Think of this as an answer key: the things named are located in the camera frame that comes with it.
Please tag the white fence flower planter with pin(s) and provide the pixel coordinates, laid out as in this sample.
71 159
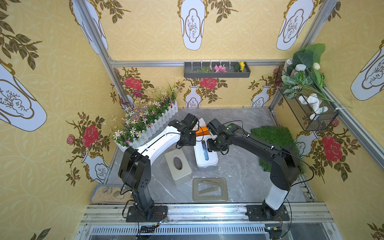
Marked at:
141 123

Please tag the orange tissue pack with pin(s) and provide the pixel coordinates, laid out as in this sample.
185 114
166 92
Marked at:
201 128

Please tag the blue tissue paper pack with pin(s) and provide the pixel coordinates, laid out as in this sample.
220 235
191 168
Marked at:
205 150

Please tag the olive green frame tray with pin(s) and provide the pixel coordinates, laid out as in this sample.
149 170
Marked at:
210 190

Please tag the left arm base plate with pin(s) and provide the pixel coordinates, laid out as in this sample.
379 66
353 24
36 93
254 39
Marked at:
154 215

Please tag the grey tissue box base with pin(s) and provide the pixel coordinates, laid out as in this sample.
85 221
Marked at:
206 168

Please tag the sand tray with stones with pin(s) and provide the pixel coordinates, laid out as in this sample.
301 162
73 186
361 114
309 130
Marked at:
109 194

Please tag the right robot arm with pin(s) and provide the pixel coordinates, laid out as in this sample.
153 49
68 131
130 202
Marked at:
285 165

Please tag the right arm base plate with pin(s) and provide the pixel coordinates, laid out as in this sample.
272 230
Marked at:
265 213

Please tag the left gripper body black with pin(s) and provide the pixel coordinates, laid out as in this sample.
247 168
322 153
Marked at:
187 142

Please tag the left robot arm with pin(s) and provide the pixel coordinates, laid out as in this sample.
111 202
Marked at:
135 169

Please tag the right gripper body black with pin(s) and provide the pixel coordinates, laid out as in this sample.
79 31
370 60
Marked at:
214 146

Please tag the white tissue box lid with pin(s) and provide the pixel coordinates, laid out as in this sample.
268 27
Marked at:
205 160

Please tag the black wire wall basket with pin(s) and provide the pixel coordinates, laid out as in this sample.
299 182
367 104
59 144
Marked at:
303 112

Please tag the green artificial grass mat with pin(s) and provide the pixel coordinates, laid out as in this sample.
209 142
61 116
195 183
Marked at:
276 135

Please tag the pink artificial flower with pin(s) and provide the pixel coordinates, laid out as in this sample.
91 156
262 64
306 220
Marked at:
220 69

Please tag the beige tissue box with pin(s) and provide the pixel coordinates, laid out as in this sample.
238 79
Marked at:
179 167

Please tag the grey wall shelf tray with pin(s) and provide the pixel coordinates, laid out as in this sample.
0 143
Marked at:
205 69

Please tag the yellow artificial flower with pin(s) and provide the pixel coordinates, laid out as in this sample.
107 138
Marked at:
242 66

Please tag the green artificial leaf plant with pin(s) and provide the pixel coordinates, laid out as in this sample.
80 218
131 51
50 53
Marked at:
303 76

